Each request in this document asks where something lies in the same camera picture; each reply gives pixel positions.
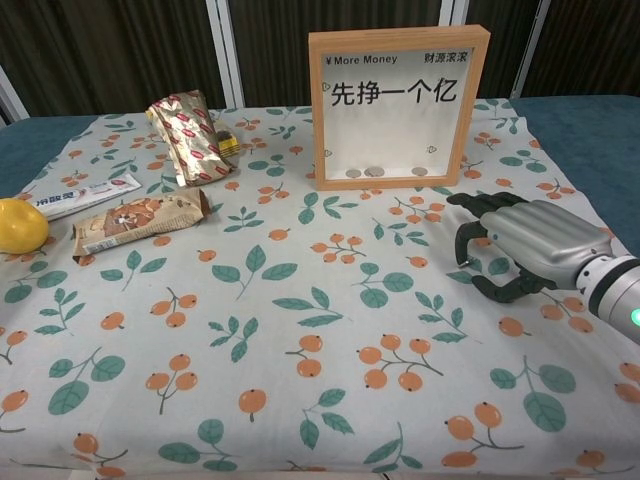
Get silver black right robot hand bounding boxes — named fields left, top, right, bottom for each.
left=446, top=191, right=614, bottom=305

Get floral orange-fruit tablecloth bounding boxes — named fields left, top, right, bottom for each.
left=0, top=97, right=640, bottom=480

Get small yellow black packet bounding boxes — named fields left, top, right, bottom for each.
left=214, top=128, right=241, bottom=159

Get gold foil red-print snack bag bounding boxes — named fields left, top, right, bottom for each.
left=145, top=89, right=236, bottom=189

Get brown nut snack bar wrapper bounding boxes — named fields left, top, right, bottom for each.
left=72, top=187, right=209, bottom=265

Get dark folding screen white frames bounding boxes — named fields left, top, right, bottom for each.
left=0, top=0, right=640, bottom=126

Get white toothpaste box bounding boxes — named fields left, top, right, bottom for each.
left=30, top=174, right=141, bottom=222

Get teal table cover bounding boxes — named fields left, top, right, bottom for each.
left=0, top=94, right=640, bottom=251

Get yellow lemon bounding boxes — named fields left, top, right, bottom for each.
left=0, top=198, right=50, bottom=254

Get wooden frame coin bank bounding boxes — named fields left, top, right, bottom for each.
left=307, top=28, right=490, bottom=192

